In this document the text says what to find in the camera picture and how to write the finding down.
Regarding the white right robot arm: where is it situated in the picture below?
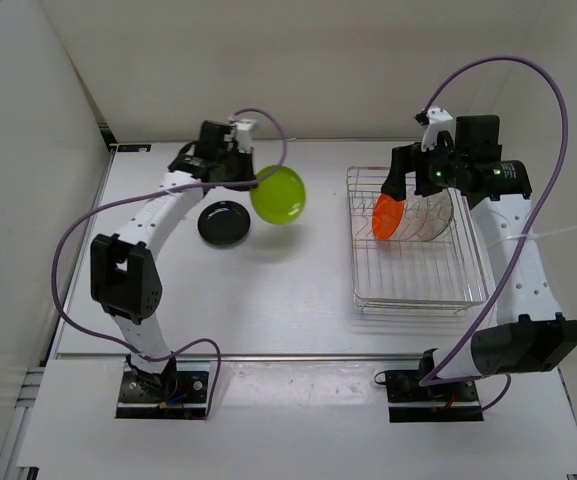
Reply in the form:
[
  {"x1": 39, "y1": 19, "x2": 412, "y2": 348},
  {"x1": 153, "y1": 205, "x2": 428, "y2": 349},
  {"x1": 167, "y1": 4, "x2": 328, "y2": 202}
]
[{"x1": 381, "y1": 107, "x2": 577, "y2": 400}]

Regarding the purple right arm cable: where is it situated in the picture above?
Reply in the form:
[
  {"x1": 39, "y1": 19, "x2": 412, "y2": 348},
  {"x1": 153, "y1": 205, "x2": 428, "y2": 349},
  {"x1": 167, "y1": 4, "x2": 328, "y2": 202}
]
[{"x1": 417, "y1": 55, "x2": 569, "y2": 414}]

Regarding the green plate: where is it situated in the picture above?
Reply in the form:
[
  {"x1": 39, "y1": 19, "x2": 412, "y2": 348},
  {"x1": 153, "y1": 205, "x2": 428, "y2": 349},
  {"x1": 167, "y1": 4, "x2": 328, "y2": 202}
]
[{"x1": 249, "y1": 166, "x2": 306, "y2": 225}]

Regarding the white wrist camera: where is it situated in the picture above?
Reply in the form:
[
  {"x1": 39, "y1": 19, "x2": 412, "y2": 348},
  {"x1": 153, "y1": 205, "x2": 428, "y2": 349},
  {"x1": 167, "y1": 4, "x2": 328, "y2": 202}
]
[
  {"x1": 229, "y1": 115, "x2": 258, "y2": 154},
  {"x1": 415, "y1": 106, "x2": 454, "y2": 152}
]

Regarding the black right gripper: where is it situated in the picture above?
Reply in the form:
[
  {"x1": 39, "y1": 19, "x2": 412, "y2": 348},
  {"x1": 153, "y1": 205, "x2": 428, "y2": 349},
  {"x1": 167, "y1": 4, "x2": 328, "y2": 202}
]
[{"x1": 380, "y1": 136, "x2": 467, "y2": 202}]

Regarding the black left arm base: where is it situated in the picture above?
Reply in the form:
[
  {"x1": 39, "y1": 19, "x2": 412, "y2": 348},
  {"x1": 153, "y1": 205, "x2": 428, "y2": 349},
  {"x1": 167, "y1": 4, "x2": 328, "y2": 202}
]
[{"x1": 115, "y1": 362, "x2": 210, "y2": 420}]

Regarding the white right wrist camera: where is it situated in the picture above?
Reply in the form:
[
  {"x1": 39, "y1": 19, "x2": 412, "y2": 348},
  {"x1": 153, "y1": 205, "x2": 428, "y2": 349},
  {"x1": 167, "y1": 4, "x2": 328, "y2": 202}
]
[{"x1": 415, "y1": 106, "x2": 454, "y2": 152}]

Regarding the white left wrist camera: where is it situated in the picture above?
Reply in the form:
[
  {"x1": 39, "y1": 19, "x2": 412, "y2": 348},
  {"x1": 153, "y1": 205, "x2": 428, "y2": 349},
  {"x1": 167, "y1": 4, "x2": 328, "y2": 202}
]
[{"x1": 229, "y1": 115, "x2": 258, "y2": 154}]

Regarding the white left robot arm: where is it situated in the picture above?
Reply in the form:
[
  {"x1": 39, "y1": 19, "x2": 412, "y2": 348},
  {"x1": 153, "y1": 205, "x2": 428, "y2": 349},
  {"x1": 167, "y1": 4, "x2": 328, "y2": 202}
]
[{"x1": 90, "y1": 119, "x2": 257, "y2": 400}]

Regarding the black plate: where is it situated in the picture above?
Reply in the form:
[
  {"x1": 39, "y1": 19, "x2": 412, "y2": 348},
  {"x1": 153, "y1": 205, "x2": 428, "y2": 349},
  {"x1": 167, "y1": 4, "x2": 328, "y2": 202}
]
[{"x1": 197, "y1": 200, "x2": 251, "y2": 248}]

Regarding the silver wire dish rack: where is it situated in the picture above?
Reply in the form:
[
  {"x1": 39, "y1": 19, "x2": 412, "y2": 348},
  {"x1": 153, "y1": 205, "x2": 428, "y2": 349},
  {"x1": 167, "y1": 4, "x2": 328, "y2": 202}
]
[{"x1": 346, "y1": 167, "x2": 490, "y2": 316}]

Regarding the clear textured glass plate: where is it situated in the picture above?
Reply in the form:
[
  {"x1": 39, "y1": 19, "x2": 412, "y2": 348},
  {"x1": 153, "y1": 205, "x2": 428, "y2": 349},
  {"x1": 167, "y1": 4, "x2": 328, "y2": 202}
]
[{"x1": 418, "y1": 190, "x2": 454, "y2": 241}]

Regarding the orange plate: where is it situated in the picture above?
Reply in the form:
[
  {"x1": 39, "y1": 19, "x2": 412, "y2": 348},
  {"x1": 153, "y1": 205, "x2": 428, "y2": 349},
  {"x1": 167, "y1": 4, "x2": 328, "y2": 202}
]
[{"x1": 372, "y1": 194, "x2": 405, "y2": 240}]

